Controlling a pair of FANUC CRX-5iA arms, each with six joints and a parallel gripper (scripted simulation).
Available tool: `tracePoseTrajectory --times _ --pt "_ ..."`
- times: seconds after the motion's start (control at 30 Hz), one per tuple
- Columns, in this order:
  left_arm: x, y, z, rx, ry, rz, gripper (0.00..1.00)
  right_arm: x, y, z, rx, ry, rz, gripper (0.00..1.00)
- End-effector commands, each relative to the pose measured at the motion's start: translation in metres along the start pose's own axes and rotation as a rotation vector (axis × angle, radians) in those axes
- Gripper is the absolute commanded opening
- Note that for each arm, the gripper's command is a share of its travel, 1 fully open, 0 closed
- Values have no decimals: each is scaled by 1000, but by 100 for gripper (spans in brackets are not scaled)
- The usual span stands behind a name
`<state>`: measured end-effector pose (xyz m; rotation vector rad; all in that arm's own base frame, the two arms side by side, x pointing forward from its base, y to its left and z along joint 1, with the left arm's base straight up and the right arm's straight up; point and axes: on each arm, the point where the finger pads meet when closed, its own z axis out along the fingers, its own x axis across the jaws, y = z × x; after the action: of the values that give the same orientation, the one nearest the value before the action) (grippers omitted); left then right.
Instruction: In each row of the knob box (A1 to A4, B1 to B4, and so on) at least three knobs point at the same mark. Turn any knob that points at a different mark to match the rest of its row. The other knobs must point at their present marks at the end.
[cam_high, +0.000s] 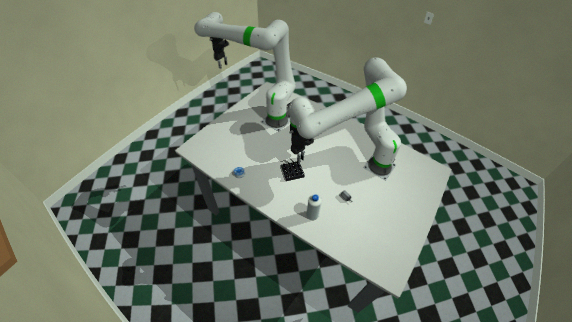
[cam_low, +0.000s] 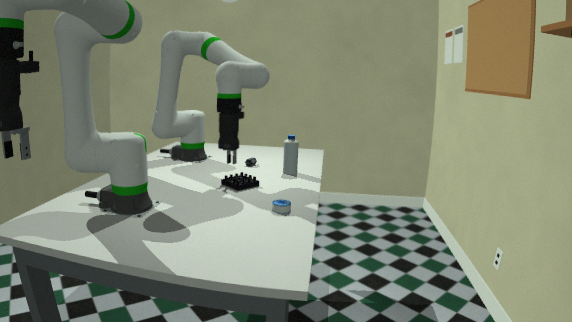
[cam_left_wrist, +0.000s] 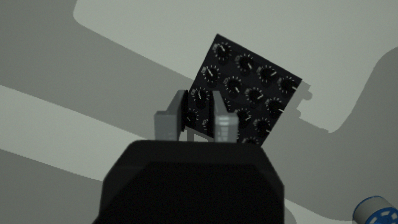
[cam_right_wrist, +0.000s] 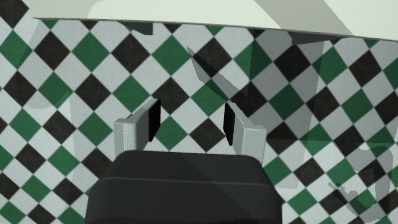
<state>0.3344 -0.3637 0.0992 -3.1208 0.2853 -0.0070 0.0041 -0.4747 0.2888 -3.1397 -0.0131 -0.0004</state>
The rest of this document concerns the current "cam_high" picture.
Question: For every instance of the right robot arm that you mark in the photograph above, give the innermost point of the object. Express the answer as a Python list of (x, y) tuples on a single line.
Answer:
[(265, 39)]

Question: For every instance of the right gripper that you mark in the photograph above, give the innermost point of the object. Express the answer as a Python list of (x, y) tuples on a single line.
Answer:
[(218, 48)]

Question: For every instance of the black knob panel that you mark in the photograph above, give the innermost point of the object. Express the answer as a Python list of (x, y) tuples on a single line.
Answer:
[(292, 171)]

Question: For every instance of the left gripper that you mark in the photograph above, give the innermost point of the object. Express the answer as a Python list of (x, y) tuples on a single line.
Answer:
[(298, 143)]

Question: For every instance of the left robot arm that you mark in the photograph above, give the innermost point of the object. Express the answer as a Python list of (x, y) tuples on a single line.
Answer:
[(385, 87)]

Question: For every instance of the grey bottle with blue cap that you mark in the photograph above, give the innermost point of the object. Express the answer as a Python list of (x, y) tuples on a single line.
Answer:
[(313, 207)]

